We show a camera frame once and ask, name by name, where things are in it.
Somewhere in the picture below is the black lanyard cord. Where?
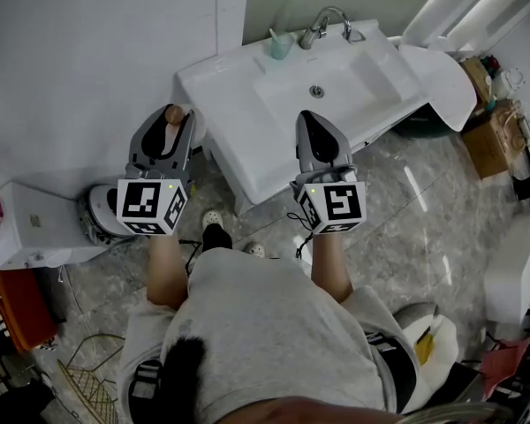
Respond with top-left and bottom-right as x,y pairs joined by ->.
286,212 -> 315,261
176,238 -> 204,278

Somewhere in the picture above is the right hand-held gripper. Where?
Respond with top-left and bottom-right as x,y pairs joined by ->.
290,110 -> 367,236

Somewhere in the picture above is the white door frame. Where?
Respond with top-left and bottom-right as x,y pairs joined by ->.
401,0 -> 530,55

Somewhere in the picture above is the chrome faucet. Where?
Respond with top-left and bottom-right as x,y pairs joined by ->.
299,6 -> 352,51

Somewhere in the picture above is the person's grey shirt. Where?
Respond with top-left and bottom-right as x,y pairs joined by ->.
117,247 -> 421,424

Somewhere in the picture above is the white box appliance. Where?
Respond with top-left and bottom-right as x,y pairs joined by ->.
483,209 -> 530,326

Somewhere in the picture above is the dark green bin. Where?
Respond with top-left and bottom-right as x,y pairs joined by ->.
390,103 -> 452,140

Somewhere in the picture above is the person's white clog shoe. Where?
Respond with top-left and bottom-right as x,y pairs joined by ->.
243,241 -> 267,260
201,208 -> 225,229

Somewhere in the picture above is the white round appliance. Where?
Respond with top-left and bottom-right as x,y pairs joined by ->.
77,183 -> 136,247

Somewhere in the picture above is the white curved panel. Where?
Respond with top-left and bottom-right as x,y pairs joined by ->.
397,44 -> 478,133

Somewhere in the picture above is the large cardboard box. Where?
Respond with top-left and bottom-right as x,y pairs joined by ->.
461,99 -> 529,181

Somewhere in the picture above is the person's right forearm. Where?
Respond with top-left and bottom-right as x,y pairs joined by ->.
309,231 -> 354,305

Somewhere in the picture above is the white bathroom sink with faucet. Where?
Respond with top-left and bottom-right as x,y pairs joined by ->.
175,19 -> 429,206

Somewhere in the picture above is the teal plastic cup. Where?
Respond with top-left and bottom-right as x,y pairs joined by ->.
269,33 -> 295,61

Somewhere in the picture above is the white cushioned chair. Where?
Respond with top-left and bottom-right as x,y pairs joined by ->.
390,302 -> 461,393

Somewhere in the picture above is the red cloth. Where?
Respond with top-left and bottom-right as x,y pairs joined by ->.
481,333 -> 530,399

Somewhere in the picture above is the person's black trouser leg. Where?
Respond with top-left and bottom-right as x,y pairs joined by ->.
201,223 -> 234,253

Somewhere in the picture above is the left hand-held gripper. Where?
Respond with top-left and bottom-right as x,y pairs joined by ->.
116,106 -> 199,237

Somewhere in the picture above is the translucent pink bottle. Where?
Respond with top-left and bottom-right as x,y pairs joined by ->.
164,102 -> 208,150

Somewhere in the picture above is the yellow cloth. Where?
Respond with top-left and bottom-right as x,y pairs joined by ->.
413,327 -> 436,364

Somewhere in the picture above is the gold wire rack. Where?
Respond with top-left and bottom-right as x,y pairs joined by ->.
56,333 -> 127,424

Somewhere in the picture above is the small cardboard box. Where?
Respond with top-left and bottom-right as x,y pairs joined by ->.
459,57 -> 496,103

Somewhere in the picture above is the orange box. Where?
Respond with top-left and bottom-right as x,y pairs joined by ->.
0,267 -> 58,353

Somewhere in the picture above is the white rectangular cabinet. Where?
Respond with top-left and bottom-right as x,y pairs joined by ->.
0,181 -> 103,272

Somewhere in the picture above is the person's left forearm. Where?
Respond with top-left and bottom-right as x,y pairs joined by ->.
146,233 -> 191,313

